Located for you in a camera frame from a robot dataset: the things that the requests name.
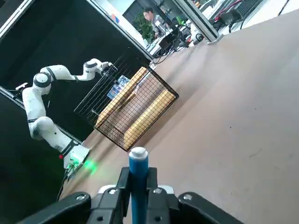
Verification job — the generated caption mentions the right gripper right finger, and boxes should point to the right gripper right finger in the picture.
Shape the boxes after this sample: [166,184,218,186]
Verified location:
[145,166,245,224]

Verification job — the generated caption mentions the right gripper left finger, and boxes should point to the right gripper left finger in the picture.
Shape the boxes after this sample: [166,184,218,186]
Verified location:
[18,166,132,224]

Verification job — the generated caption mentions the blue illustrated book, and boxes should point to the blue illustrated book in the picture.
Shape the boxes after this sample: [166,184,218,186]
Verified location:
[107,75,130,99]

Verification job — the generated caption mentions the blue marker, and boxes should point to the blue marker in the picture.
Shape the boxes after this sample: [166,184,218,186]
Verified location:
[128,147,150,224]

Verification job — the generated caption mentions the green potted plant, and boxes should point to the green potted plant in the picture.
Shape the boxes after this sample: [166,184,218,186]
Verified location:
[133,11,151,45]

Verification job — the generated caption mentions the black laptop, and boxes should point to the black laptop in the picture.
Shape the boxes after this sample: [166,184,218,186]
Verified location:
[158,34,175,49]

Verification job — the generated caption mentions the person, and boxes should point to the person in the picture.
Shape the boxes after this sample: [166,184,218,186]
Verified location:
[142,7,166,40]

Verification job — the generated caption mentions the black power supply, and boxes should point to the black power supply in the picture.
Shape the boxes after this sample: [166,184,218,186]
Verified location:
[220,9,243,24]

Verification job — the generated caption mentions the black wire wooden shelf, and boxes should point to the black wire wooden shelf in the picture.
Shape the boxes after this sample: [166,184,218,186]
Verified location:
[74,46,180,152]

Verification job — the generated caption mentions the aluminium frame post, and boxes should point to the aluminium frame post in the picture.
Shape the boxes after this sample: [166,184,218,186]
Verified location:
[172,0,225,45]

